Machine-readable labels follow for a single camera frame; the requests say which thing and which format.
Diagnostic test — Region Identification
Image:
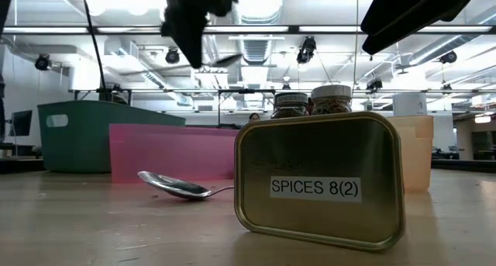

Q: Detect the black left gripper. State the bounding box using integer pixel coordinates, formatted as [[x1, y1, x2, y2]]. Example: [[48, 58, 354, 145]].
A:
[[160, 0, 239, 68]]

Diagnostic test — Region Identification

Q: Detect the white lid spice jar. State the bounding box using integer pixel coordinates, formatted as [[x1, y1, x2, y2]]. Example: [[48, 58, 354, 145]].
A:
[[309, 85, 353, 116]]

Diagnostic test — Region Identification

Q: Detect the pink plastic bin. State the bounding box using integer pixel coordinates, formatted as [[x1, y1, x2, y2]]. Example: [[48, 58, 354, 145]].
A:
[[108, 123, 239, 184]]

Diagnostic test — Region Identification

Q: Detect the green lid spice jar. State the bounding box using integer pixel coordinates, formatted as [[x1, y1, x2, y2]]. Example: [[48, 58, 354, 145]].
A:
[[270, 92, 311, 119]]

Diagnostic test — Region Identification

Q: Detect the orange translucent plastic bin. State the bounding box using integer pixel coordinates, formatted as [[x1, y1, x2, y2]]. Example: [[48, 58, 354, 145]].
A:
[[387, 115, 434, 193]]

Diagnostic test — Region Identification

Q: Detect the small silver spoon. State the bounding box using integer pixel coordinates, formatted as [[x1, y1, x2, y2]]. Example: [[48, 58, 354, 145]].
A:
[[137, 171, 236, 201]]

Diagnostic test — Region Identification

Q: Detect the gold red spice tin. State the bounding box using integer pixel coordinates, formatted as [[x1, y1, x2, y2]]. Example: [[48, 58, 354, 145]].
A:
[[233, 111, 407, 253]]

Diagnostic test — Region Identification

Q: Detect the white room pillar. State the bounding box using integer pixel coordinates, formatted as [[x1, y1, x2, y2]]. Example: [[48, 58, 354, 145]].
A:
[[393, 93, 428, 118]]

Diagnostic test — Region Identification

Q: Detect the teal plastic bin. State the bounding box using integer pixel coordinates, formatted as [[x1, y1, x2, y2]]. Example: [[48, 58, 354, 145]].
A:
[[37, 100, 186, 174]]

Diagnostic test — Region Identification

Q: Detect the black computer monitor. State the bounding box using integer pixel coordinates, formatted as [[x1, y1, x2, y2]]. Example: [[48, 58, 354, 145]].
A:
[[9, 109, 34, 137]]

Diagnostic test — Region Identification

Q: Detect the thin vertical hanging cable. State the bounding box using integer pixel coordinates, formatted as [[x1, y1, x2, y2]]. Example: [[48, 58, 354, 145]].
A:
[[350, 0, 360, 112]]

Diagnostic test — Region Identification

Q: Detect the black distant frame stand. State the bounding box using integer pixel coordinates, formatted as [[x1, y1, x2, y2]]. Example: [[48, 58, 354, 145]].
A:
[[216, 88, 277, 128]]

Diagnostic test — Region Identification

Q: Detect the black hanging arm cable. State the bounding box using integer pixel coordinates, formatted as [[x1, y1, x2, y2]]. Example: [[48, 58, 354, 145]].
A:
[[81, 0, 109, 102]]

